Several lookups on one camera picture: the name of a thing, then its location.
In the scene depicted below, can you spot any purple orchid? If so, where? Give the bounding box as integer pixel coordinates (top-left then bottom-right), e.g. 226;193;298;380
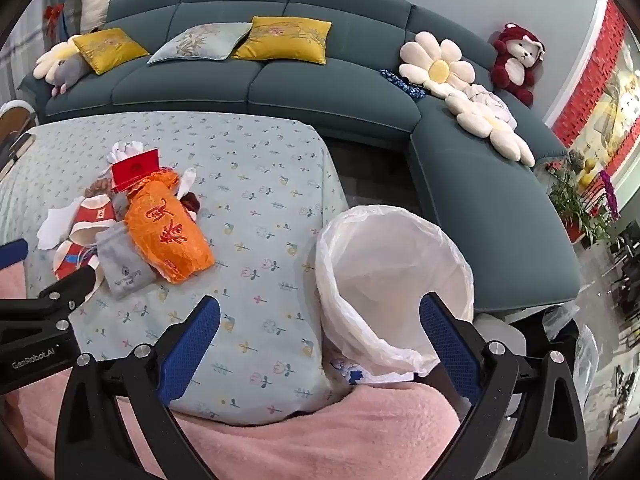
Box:
597;170;621;221

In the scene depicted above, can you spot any red and white paper cup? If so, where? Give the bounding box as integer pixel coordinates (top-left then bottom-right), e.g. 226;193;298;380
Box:
52;240;103;301
69;195;117;243

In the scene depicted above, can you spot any orange bag with red print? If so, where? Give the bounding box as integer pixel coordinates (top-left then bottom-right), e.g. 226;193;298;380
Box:
124;170;217;286

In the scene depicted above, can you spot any grey plush toy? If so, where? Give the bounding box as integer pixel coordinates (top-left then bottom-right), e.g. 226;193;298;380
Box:
50;55;93;97

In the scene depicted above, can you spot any green potted plant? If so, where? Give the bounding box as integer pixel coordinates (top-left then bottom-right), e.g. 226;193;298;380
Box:
547;165;608;243

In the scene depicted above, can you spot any white daisy pillow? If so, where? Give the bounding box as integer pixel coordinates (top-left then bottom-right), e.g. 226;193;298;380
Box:
398;31;474;98
445;92;536;168
34;35;83;81

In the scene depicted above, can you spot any yellow embroidered cushion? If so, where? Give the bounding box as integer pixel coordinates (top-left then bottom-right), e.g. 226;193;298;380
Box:
72;27;150;76
231;16;332;66

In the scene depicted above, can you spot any pink fleece blanket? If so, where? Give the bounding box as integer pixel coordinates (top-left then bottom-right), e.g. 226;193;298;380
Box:
0;260;476;480

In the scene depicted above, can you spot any white lined waste bin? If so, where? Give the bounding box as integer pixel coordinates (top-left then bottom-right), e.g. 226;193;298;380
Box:
315;205;476;376

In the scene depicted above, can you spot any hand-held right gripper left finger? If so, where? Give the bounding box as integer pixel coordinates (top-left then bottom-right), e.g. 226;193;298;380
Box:
54;296;222;480

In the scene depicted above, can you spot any white crumpled tissue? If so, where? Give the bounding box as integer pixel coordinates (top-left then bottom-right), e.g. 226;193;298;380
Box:
107;141;146;163

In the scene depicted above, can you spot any black office chair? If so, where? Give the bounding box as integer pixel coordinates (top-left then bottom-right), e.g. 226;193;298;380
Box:
607;232;640;311

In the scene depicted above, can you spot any white paper scrap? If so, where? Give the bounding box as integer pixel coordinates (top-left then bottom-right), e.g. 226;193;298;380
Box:
37;205;76;251

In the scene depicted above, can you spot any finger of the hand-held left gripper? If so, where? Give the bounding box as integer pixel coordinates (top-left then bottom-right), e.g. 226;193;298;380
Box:
0;266;97;323
0;239;29;273

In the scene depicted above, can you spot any light blue embroidered cushion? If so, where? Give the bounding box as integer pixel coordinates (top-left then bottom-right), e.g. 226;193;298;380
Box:
147;22;253;65

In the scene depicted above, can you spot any red envelope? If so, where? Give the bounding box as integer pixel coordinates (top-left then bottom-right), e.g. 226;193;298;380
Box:
110;149;162;193

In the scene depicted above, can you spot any red monkey plush toy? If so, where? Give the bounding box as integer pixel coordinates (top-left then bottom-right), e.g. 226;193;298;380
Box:
490;23;546;107

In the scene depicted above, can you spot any clear plastic bag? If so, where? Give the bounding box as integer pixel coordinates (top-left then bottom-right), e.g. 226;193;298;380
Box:
572;325;601;411
542;305;581;341

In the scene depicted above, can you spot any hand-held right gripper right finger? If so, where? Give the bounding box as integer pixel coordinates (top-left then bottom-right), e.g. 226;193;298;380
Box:
419;292;588;480

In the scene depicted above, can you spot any grey stool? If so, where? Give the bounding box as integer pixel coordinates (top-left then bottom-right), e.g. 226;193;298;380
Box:
475;312;526;361

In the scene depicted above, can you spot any light blue floral tablecloth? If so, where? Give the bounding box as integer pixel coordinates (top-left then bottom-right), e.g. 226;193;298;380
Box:
0;110;351;426

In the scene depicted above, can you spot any small white paper piece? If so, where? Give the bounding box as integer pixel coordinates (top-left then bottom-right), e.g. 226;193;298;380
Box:
177;169;198;201

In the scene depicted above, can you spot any teal sectional sofa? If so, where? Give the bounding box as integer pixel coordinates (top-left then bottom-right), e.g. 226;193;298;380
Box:
20;0;583;311

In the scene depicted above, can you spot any grey drawstring pouch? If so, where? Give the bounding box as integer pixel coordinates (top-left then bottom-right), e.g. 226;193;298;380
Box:
95;220;151;301

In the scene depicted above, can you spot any pale knotted cushion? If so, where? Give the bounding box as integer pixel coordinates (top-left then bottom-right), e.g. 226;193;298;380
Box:
462;85;516;128

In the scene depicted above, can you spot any red bordered wall mural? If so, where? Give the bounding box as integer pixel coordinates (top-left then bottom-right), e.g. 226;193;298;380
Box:
552;7;640;181

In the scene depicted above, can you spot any blue white printed packet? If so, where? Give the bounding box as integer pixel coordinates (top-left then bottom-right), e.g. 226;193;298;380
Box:
330;357;366;386

